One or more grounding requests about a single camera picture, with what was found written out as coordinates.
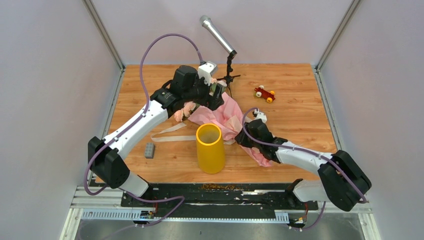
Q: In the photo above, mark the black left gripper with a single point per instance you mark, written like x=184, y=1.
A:
x=209, y=101

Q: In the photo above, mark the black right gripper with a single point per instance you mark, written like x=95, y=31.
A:
x=241, y=139

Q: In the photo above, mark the pink flower bouquet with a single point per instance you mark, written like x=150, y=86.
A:
x=228, y=117

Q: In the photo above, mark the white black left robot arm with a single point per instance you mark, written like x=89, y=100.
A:
x=106, y=156

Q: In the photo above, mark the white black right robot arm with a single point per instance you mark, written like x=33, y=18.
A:
x=341, y=181

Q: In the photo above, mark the yellow cylindrical vase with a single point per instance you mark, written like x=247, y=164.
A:
x=210, y=148

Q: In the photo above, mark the black tripod microphone stand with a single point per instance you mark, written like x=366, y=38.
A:
x=228, y=78

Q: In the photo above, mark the red toy car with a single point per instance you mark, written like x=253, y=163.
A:
x=261, y=92

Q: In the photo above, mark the grey building brick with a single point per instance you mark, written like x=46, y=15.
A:
x=149, y=150

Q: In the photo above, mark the silver microphone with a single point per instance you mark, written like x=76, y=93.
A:
x=207, y=23

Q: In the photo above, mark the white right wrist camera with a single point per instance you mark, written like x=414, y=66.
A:
x=258, y=115

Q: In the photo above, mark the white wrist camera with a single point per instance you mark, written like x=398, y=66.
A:
x=206, y=72
x=258, y=115

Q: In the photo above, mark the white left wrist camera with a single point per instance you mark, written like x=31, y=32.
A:
x=206, y=72

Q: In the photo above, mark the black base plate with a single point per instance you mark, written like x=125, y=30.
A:
x=220, y=200

